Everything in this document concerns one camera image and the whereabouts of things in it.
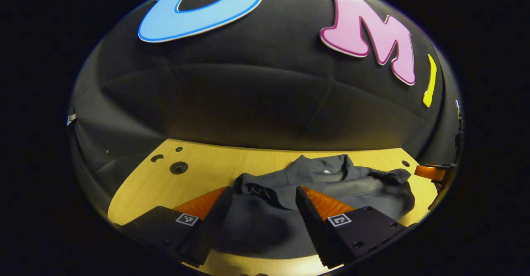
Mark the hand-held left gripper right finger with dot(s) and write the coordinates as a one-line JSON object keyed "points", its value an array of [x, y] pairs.
{"points": [[312, 226]]}

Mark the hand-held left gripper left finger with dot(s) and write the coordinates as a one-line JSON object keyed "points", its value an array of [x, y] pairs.
{"points": [[209, 230]]}

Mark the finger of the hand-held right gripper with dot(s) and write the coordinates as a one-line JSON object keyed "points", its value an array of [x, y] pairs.
{"points": [[428, 172]]}

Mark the grey collared shirt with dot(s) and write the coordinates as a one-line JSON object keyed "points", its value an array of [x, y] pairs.
{"points": [[256, 222]]}

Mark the black backdrop cloth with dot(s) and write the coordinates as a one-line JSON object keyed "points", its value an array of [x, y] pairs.
{"points": [[248, 102]]}

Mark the small white tag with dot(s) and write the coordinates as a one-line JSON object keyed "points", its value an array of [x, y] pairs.
{"points": [[71, 119]]}

